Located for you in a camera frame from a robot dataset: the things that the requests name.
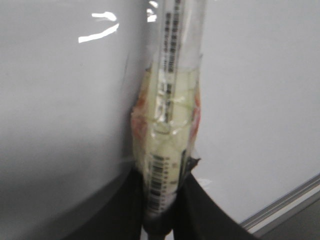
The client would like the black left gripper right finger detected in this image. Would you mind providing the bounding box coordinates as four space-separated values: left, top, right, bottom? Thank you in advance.
167 173 258 240

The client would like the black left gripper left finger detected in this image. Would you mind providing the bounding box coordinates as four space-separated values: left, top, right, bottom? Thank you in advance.
64 169 144 240

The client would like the tape-wrapped whiteboard marker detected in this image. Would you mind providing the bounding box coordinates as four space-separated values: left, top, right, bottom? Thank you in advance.
131 0 207 240

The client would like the white whiteboard with metal frame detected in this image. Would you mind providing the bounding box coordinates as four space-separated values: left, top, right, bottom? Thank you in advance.
0 0 320 240

